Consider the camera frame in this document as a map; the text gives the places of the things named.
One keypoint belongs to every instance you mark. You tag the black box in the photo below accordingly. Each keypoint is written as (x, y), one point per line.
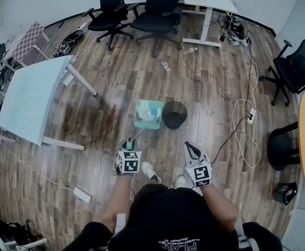
(284, 193)

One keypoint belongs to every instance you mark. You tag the black round stool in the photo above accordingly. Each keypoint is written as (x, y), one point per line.
(281, 146)

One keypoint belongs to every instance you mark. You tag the person's left white shoe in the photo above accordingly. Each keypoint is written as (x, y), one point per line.
(150, 171)

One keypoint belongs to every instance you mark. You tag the person's left forearm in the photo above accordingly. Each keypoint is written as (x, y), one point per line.
(117, 200)

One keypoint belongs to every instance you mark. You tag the checkered table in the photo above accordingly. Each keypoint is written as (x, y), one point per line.
(27, 42)

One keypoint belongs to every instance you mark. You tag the black bag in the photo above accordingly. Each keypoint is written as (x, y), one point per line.
(71, 39)

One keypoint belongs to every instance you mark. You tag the person's white shoe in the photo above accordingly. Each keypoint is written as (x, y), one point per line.
(180, 182)
(150, 171)

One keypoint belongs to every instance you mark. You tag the person's right white shoe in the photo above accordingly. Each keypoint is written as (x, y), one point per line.
(180, 182)

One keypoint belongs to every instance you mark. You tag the black equipment pile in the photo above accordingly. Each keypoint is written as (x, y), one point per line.
(9, 234)

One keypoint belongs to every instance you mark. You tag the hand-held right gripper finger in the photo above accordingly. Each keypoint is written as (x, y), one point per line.
(187, 153)
(200, 150)

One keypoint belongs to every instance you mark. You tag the green dustpan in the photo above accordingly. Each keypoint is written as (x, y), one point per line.
(147, 123)

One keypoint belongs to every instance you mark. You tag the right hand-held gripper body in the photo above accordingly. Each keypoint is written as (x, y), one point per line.
(200, 174)

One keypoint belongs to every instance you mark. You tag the clear plastic bottle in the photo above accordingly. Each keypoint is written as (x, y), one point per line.
(189, 51)
(165, 66)

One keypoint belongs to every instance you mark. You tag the person's black clothing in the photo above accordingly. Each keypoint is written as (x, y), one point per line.
(173, 218)

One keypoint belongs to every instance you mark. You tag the light blue table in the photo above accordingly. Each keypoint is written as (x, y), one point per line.
(29, 98)

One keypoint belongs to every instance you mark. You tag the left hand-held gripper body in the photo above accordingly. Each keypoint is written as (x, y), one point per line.
(128, 163)

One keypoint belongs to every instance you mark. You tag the crumpled white paper waste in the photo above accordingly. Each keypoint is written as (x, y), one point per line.
(145, 113)

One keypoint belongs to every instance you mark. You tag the person's right forearm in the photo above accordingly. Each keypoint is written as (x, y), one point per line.
(217, 205)

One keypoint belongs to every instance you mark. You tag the blue waste scrap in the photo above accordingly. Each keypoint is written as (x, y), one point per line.
(155, 111)

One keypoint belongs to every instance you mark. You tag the white power strip with plugs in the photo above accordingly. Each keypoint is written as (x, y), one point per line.
(252, 116)

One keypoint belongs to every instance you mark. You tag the long white power strip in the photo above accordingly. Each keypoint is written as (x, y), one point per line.
(82, 194)

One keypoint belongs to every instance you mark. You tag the black mesh trash can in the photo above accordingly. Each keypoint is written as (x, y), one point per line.
(174, 115)

